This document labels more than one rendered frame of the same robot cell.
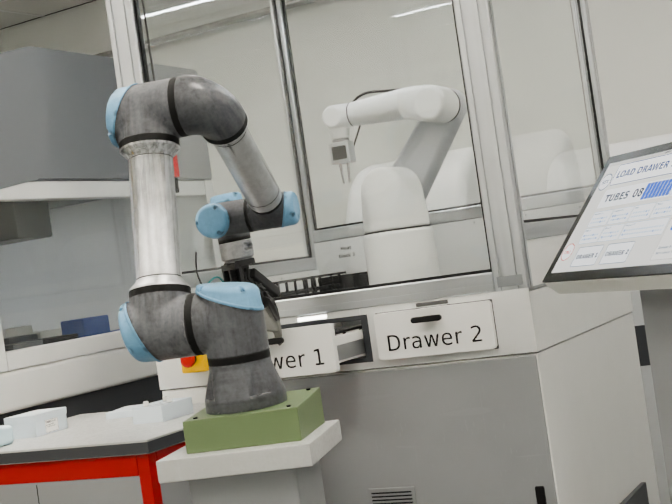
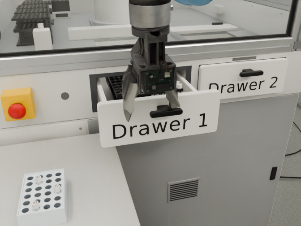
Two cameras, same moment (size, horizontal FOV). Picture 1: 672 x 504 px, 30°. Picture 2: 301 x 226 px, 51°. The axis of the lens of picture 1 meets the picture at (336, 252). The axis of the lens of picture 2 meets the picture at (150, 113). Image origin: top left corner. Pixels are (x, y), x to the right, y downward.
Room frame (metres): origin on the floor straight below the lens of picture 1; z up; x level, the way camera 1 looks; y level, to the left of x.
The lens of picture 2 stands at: (2.41, 0.61, 1.22)
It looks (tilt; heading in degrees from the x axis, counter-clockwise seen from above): 27 degrees down; 319
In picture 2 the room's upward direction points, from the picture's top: straight up
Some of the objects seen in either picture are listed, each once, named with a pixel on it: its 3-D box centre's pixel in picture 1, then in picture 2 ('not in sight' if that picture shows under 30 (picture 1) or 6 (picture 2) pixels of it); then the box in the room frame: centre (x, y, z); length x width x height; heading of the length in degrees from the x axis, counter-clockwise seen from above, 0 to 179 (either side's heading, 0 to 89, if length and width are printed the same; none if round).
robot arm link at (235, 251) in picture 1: (238, 251); (151, 14); (2.85, 0.22, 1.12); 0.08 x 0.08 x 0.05
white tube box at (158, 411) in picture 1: (162, 410); (44, 197); (2.91, 0.45, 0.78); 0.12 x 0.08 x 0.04; 152
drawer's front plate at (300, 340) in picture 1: (279, 353); (161, 117); (2.88, 0.16, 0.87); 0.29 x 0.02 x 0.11; 64
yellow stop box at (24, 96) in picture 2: (195, 357); (18, 104); (3.17, 0.39, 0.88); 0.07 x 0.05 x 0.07; 64
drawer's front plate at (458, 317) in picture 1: (434, 330); (242, 79); (2.90, -0.20, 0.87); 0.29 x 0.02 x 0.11; 64
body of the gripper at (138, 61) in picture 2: (242, 286); (152, 58); (2.84, 0.22, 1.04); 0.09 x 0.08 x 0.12; 152
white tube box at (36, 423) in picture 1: (36, 423); not in sight; (2.98, 0.76, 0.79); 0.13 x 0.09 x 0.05; 157
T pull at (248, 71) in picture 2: (428, 318); (249, 72); (2.87, -0.19, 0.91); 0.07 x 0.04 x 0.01; 64
